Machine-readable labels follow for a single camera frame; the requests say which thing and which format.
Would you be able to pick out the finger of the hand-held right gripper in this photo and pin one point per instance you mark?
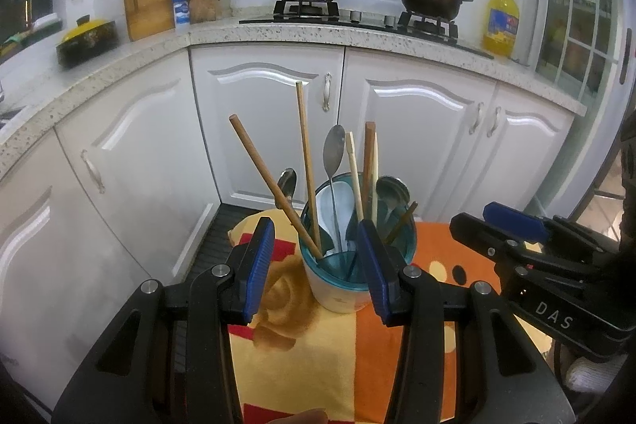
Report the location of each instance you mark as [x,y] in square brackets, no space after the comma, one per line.
[482,237]
[516,223]

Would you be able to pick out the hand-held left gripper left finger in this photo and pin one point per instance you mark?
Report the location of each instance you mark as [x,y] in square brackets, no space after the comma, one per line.
[261,265]

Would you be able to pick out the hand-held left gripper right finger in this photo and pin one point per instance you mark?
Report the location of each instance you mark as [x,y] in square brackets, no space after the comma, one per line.
[372,265]

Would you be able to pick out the white teal-rimmed utensil holder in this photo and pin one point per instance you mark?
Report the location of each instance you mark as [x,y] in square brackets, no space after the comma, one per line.
[338,295]

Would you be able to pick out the dark brown chopstick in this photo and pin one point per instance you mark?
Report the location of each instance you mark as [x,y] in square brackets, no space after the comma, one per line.
[405,215]

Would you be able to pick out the large steel spoon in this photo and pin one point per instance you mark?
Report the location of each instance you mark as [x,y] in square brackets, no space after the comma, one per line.
[392,195]

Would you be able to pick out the medium steel spoon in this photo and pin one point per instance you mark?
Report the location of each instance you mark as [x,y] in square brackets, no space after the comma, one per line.
[290,180]

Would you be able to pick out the light bamboo chopstick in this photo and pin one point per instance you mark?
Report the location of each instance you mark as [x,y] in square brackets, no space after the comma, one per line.
[354,175]
[375,156]

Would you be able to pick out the small steel spoon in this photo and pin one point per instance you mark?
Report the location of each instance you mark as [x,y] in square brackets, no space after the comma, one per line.
[334,146]

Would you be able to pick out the person's right hand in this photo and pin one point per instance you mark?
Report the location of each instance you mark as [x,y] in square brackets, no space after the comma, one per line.
[594,374]

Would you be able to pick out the black ribbed floor mat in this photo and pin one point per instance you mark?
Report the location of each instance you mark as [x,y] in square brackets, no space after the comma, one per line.
[218,240]

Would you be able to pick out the white cabinet door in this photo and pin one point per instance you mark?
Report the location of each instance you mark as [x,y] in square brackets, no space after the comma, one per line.
[258,116]
[44,265]
[149,146]
[427,131]
[531,156]

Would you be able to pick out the yellow orange printed towel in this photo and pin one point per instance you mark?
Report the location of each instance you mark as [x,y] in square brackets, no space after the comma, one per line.
[298,364]

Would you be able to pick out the yellow cooking oil bottle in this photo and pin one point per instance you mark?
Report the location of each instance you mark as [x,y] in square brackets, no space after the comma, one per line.
[502,26]

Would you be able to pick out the glass-door cabinet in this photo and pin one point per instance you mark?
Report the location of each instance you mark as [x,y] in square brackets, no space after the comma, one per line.
[581,6]

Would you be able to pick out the black gas stove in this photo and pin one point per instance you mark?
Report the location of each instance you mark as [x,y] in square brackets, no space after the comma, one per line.
[367,24]

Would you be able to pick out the blue white carton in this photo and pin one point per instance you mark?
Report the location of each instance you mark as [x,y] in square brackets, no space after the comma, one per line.
[181,9]

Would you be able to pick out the black pot with yellow lid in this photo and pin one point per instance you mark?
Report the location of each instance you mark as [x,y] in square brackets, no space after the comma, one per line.
[89,39]

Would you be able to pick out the wooden cutting board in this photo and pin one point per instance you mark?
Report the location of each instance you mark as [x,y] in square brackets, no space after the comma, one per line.
[154,2]

